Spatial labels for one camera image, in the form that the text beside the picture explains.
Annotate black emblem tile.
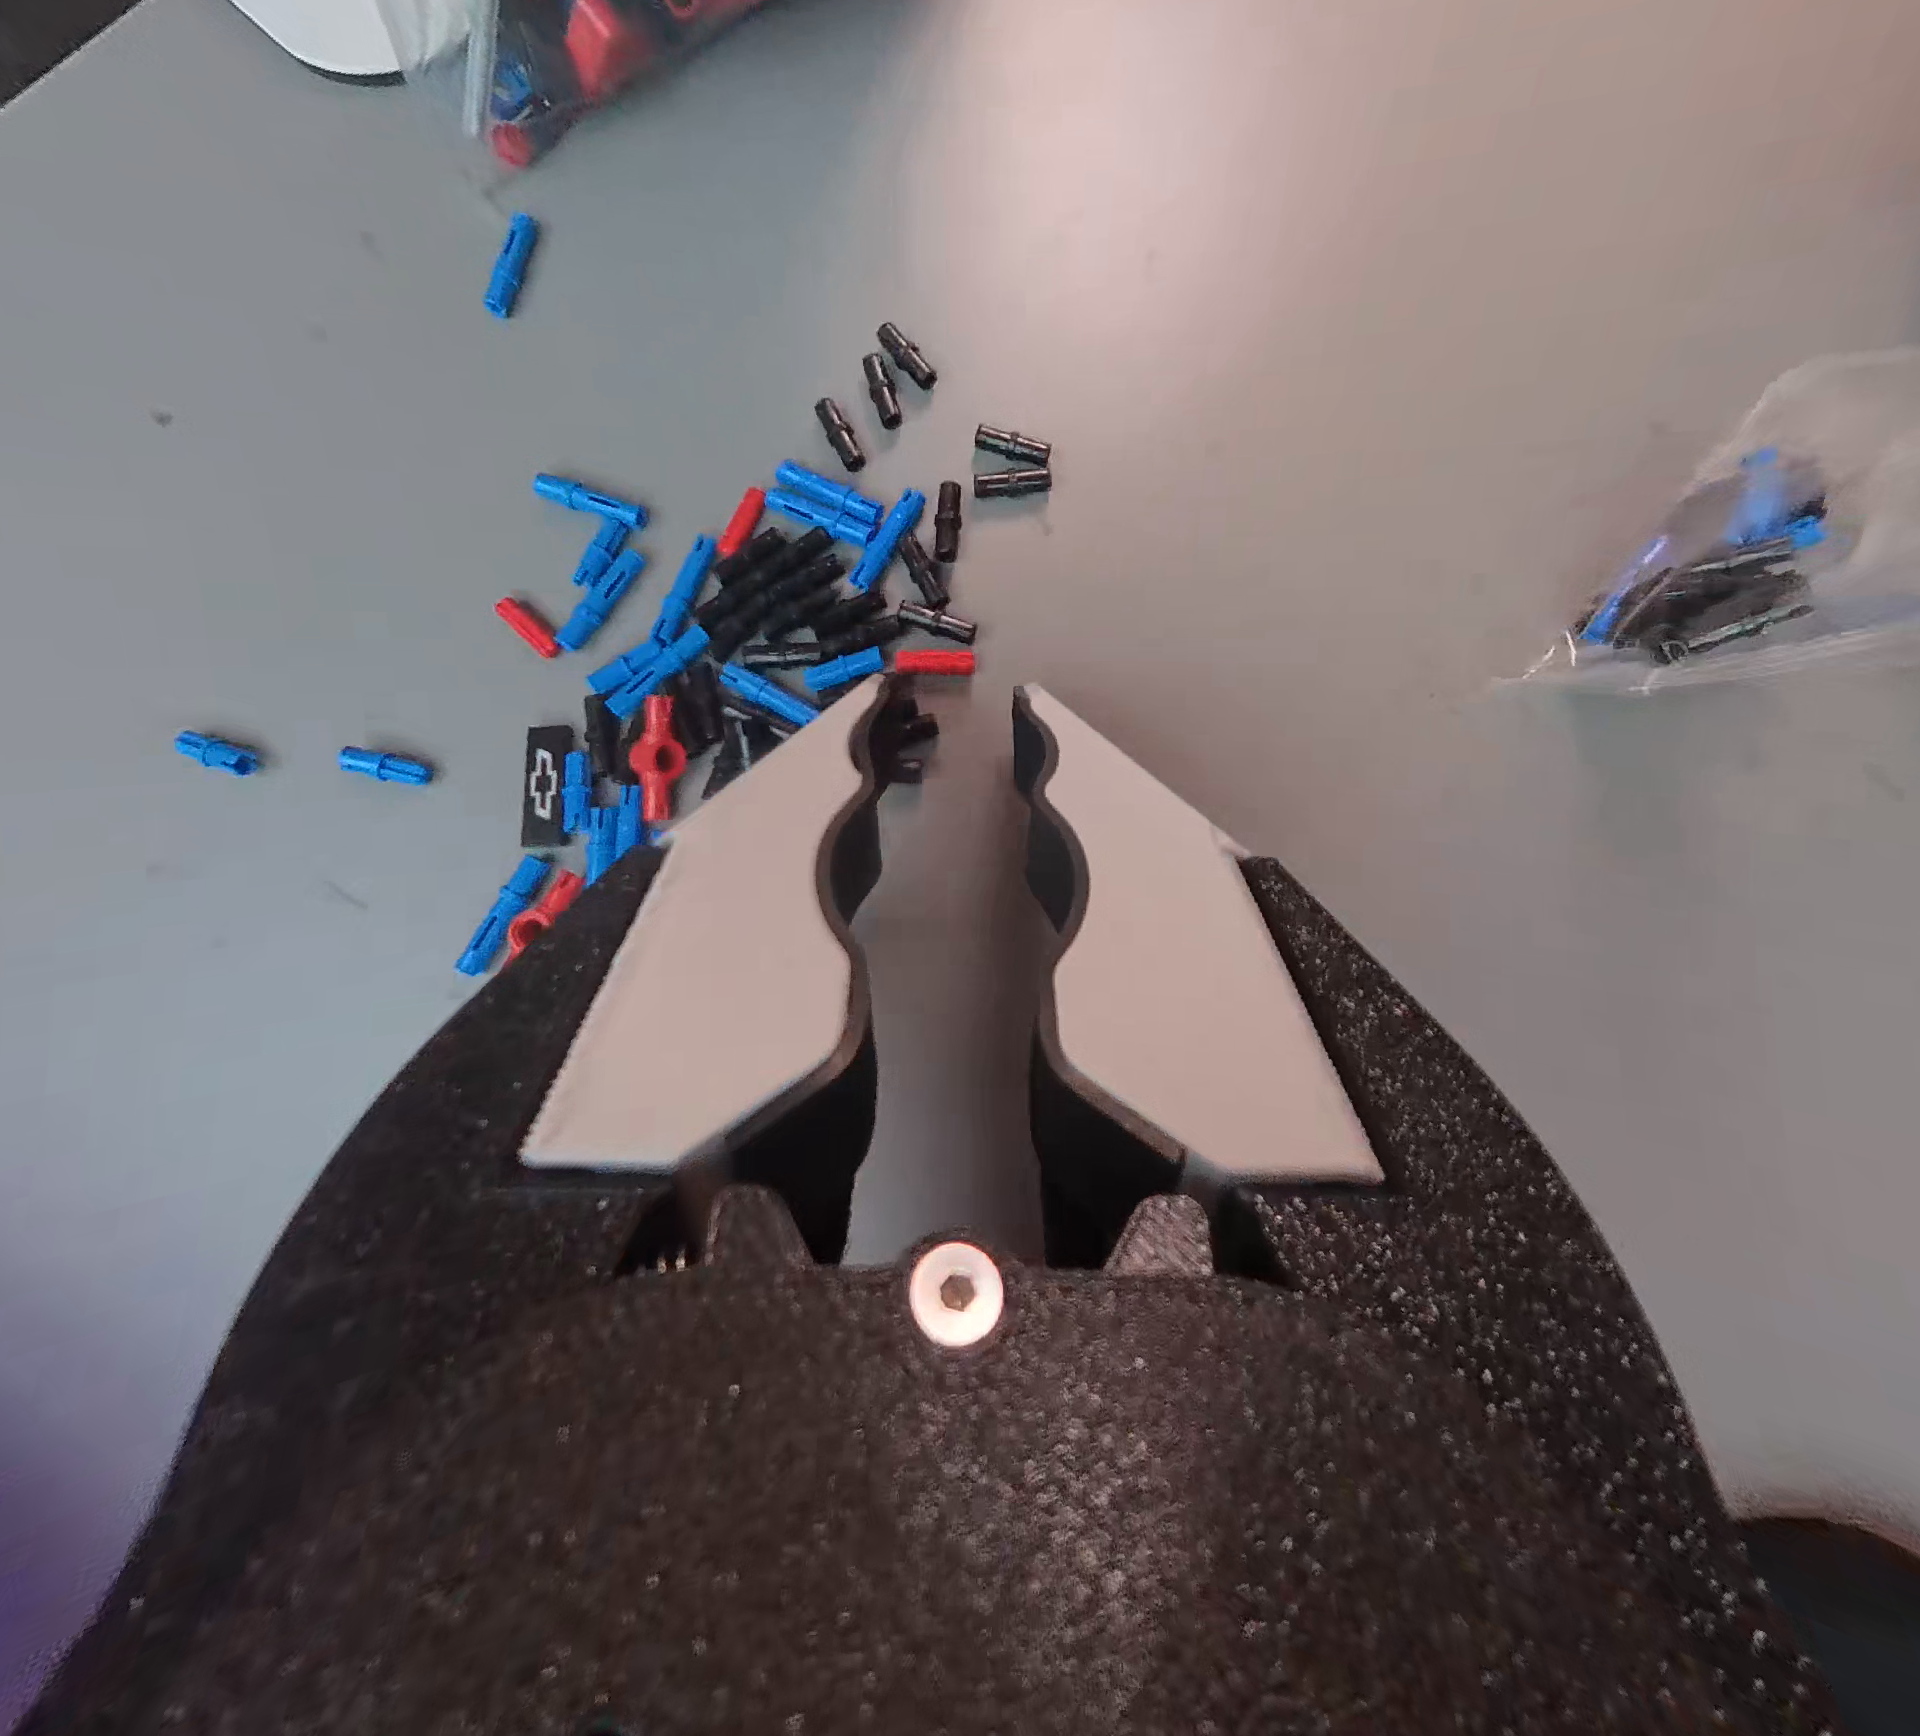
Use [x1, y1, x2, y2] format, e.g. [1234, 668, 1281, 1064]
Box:
[520, 722, 581, 851]

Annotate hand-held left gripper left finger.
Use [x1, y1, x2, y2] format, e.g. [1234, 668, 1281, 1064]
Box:
[520, 679, 898, 1263]

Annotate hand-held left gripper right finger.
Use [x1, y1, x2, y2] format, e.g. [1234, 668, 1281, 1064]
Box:
[1012, 687, 1385, 1266]

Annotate small clear plastic bag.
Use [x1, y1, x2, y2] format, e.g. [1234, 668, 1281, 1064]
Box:
[1492, 349, 1920, 704]

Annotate red cross connector piece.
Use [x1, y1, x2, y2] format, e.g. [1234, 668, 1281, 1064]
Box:
[625, 696, 690, 821]

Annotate pile of toy pins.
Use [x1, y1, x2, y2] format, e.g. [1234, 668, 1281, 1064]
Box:
[455, 322, 1056, 980]

